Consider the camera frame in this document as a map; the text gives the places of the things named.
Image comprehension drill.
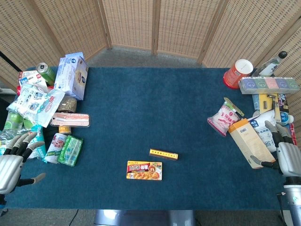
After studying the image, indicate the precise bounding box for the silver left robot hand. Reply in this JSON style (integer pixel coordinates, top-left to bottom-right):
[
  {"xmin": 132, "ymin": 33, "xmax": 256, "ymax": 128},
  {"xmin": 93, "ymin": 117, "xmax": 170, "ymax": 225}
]
[{"xmin": 0, "ymin": 131, "xmax": 47, "ymax": 195}]

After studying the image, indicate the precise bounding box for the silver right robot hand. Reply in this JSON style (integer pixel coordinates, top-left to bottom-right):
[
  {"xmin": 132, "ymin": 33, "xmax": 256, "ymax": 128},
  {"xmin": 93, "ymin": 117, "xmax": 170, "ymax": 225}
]
[{"xmin": 250, "ymin": 121, "xmax": 301, "ymax": 178}]

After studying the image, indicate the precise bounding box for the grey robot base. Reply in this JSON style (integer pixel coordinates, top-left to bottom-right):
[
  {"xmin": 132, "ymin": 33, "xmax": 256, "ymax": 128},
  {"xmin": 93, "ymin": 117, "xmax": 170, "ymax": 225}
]
[{"xmin": 93, "ymin": 209, "xmax": 196, "ymax": 226}]

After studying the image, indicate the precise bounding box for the white printed snack package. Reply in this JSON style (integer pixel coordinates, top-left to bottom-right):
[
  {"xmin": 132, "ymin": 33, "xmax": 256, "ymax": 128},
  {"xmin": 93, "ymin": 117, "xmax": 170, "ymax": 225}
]
[{"xmin": 18, "ymin": 70, "xmax": 48, "ymax": 93}]

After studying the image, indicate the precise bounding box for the small yellow brown bar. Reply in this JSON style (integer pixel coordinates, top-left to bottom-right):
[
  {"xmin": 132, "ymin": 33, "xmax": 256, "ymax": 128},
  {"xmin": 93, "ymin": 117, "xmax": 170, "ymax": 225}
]
[{"xmin": 149, "ymin": 148, "xmax": 179, "ymax": 161}]

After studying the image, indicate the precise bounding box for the yellow curry box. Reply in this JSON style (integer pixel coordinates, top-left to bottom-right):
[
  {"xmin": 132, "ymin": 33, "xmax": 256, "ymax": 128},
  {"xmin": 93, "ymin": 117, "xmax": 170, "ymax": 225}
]
[{"xmin": 126, "ymin": 161, "xmax": 163, "ymax": 181}]

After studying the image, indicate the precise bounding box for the white bag with blue print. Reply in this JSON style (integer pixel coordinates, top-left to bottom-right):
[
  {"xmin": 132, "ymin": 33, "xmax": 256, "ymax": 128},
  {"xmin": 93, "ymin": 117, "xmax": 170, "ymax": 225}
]
[{"xmin": 247, "ymin": 110, "xmax": 284, "ymax": 153}]

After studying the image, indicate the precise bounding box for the teal snack bag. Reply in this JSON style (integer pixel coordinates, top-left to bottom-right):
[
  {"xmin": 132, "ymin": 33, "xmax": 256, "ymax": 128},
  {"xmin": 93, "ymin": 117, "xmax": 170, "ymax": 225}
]
[{"xmin": 27, "ymin": 124, "xmax": 48, "ymax": 161}]

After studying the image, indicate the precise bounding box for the blue and white round bottle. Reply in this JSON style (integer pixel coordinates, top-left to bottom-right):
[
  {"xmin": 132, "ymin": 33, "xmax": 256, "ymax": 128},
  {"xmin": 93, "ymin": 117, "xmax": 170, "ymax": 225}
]
[{"xmin": 279, "ymin": 112, "xmax": 295, "ymax": 125}]

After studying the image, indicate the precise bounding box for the tan orange carton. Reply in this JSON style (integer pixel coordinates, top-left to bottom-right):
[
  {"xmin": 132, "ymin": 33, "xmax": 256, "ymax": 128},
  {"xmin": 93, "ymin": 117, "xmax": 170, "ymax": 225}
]
[{"xmin": 228, "ymin": 118, "xmax": 277, "ymax": 170}]

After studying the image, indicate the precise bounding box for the green and white pouch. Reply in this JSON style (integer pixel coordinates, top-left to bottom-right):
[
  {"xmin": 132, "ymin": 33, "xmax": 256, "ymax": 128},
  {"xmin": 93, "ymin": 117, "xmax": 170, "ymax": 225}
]
[{"xmin": 0, "ymin": 112, "xmax": 33, "ymax": 142}]

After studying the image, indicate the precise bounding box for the red and white food packet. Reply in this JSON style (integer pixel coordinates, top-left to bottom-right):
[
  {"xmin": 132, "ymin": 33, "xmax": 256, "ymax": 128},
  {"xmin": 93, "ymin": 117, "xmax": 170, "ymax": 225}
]
[{"xmin": 44, "ymin": 132, "xmax": 69, "ymax": 164}]

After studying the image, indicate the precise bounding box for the black and purple packet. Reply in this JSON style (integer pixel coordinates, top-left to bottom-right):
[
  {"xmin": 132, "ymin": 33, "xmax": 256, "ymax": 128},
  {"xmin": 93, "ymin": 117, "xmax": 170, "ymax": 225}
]
[{"xmin": 277, "ymin": 93, "xmax": 290, "ymax": 114}]

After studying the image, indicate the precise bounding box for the yellow razor blister pack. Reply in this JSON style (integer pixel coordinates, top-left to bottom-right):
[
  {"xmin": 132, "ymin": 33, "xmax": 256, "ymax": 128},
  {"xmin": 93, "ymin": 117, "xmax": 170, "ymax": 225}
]
[{"xmin": 259, "ymin": 93, "xmax": 282, "ymax": 123}]

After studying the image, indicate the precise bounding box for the green white wipes pack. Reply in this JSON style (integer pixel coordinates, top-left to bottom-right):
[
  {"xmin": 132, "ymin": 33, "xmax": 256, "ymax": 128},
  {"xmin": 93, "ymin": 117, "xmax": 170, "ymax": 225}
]
[{"xmin": 57, "ymin": 134, "xmax": 84, "ymax": 168}]

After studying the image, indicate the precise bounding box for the clear printed plastic bag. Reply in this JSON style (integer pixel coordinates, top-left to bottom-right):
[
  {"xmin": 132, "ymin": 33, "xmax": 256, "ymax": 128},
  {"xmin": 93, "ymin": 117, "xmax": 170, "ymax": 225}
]
[{"xmin": 6, "ymin": 84, "xmax": 66, "ymax": 128}]

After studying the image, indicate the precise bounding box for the olive green clip tag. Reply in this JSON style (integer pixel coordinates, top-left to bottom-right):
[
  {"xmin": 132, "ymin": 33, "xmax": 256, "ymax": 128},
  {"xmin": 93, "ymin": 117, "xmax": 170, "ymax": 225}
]
[{"xmin": 223, "ymin": 97, "xmax": 246, "ymax": 117}]

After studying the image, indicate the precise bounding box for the multicolour tissue pack row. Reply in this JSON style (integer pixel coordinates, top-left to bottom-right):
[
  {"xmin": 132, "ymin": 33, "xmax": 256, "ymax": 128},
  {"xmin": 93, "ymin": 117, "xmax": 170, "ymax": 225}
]
[{"xmin": 238, "ymin": 76, "xmax": 301, "ymax": 95}]

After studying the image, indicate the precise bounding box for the pink and white bag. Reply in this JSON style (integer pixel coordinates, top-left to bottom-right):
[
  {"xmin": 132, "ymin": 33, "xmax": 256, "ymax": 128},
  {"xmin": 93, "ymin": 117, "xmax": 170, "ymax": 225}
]
[{"xmin": 207, "ymin": 103, "xmax": 238, "ymax": 137}]

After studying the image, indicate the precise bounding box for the brown round tin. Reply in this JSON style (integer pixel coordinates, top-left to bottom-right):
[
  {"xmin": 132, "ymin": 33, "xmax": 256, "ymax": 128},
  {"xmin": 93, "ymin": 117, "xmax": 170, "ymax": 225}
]
[{"xmin": 57, "ymin": 95, "xmax": 78, "ymax": 113}]

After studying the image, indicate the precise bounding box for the clear bottle with black cap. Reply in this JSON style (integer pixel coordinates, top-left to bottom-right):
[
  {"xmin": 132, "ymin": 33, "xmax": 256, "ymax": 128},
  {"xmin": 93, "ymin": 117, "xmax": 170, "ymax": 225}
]
[{"xmin": 254, "ymin": 50, "xmax": 288, "ymax": 77}]

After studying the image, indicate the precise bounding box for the orange paper cup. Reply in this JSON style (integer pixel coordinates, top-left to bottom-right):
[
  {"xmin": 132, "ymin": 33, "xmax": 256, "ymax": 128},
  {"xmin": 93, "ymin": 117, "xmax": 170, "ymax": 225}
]
[{"xmin": 223, "ymin": 58, "xmax": 254, "ymax": 90}]

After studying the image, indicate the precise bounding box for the green drink can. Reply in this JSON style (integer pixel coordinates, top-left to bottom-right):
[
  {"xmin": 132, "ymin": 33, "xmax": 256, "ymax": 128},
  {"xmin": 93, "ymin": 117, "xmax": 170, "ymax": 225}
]
[{"xmin": 35, "ymin": 62, "xmax": 57, "ymax": 87}]

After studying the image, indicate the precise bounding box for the blue and white carton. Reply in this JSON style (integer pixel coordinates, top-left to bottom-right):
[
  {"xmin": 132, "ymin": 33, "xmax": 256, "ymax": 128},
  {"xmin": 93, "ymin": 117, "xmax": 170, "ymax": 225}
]
[{"xmin": 54, "ymin": 53, "xmax": 89, "ymax": 101}]

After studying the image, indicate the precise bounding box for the bamboo folding screen panel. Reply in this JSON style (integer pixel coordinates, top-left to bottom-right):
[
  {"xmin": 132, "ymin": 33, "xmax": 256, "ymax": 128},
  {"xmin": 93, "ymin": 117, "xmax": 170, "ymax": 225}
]
[
  {"xmin": 100, "ymin": 0, "xmax": 158, "ymax": 55},
  {"xmin": 198, "ymin": 0, "xmax": 301, "ymax": 69},
  {"xmin": 152, "ymin": 0, "xmax": 223, "ymax": 60},
  {"xmin": 253, "ymin": 21, "xmax": 301, "ymax": 151},
  {"xmin": 32, "ymin": 0, "xmax": 111, "ymax": 62},
  {"xmin": 0, "ymin": 0, "xmax": 65, "ymax": 89}
]

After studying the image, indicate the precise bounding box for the dark blue table mat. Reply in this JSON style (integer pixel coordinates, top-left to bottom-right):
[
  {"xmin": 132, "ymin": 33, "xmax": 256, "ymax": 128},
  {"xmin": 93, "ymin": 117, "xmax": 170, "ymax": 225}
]
[{"xmin": 4, "ymin": 66, "xmax": 293, "ymax": 210}]

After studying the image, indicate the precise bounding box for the black cable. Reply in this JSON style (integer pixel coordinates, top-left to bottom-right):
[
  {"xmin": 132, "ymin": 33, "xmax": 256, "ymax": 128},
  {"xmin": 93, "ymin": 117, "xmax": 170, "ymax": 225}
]
[
  {"xmin": 70, "ymin": 209, "xmax": 80, "ymax": 226},
  {"xmin": 276, "ymin": 192, "xmax": 287, "ymax": 226}
]

